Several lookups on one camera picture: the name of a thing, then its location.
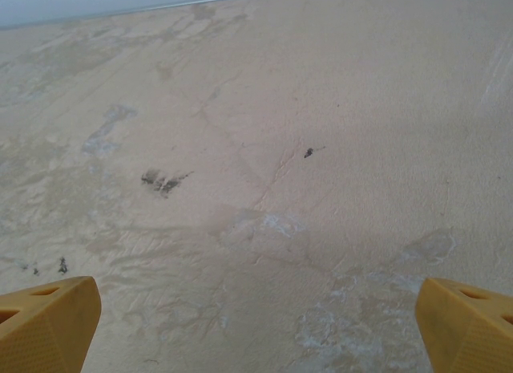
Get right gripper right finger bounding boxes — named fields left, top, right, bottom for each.
left=414, top=277, right=513, bottom=373

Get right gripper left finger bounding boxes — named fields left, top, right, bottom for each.
left=0, top=275, right=102, bottom=373

